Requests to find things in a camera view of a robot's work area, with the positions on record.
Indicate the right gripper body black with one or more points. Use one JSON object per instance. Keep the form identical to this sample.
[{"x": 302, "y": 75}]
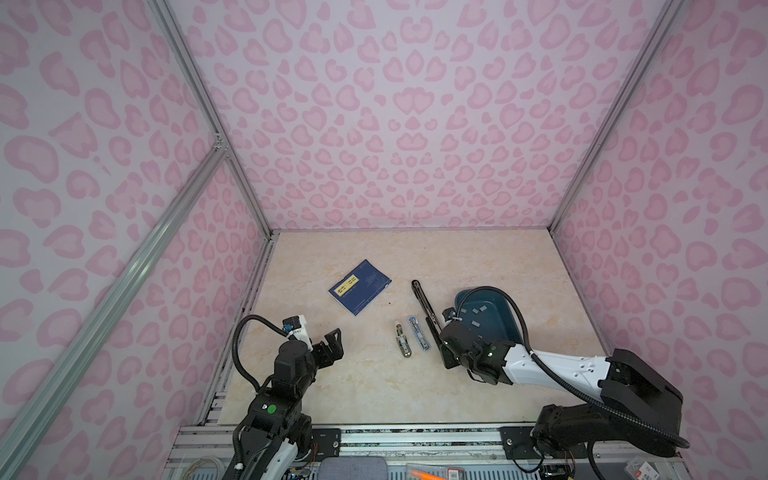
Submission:
[{"x": 464, "y": 360}]

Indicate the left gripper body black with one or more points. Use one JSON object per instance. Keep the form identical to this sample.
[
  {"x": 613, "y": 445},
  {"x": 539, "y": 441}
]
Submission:
[{"x": 321, "y": 358}]

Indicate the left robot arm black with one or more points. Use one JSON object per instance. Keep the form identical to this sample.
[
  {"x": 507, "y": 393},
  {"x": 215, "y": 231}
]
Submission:
[{"x": 275, "y": 434}]

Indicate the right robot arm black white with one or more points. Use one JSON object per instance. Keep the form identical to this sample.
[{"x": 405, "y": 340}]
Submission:
[{"x": 622, "y": 398}]

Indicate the teal plastic tray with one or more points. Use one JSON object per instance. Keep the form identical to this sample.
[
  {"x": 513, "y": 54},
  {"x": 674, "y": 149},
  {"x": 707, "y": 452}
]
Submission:
[{"x": 487, "y": 314}]

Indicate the blue book yellow label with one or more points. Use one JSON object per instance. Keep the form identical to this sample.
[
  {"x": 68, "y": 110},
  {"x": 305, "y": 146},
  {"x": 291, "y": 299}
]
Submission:
[{"x": 358, "y": 288}]

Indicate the grey pad front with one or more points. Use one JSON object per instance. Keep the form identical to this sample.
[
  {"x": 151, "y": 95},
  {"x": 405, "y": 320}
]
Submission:
[{"x": 353, "y": 468}]

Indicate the white tag front right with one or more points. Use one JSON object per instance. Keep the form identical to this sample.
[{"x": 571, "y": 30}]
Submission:
[{"x": 640, "y": 469}]

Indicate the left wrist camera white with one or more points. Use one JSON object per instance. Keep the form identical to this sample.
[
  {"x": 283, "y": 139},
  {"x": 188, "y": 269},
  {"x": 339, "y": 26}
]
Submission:
[{"x": 296, "y": 327}]

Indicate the orange handled tool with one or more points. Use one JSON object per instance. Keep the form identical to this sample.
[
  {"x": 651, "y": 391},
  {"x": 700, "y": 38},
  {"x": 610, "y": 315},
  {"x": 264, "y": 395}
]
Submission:
[{"x": 427, "y": 472}]

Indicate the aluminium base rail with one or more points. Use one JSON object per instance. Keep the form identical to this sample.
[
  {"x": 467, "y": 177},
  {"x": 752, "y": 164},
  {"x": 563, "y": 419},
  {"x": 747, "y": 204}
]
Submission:
[{"x": 482, "y": 450}]

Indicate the aluminium diagonal frame bar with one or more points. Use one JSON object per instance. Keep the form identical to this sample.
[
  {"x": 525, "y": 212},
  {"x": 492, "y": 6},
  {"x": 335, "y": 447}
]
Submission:
[{"x": 39, "y": 413}]

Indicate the aluminium frame corner post left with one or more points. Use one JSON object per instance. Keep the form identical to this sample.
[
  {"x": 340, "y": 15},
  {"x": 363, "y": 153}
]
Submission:
[{"x": 167, "y": 22}]

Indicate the aluminium frame corner post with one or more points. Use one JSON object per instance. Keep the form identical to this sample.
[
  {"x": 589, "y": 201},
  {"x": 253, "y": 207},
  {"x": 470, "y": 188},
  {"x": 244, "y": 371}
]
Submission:
[
  {"x": 167, "y": 22},
  {"x": 671, "y": 14}
]

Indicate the aluminium frame corner post right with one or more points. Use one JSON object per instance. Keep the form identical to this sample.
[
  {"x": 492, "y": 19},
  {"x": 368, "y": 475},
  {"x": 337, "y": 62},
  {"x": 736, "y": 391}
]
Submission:
[{"x": 671, "y": 14}]

